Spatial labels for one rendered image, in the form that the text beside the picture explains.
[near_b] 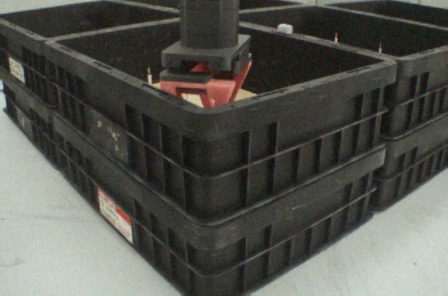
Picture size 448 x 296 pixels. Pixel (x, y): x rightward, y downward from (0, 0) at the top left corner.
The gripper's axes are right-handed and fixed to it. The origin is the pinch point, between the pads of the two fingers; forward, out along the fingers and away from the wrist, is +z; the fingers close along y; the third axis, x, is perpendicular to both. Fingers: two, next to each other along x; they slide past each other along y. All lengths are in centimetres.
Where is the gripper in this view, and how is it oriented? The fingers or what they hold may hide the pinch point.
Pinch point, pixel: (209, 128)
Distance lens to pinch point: 49.5
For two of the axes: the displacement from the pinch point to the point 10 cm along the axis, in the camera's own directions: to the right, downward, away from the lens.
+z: -0.1, 9.2, 3.8
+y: -2.4, 3.7, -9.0
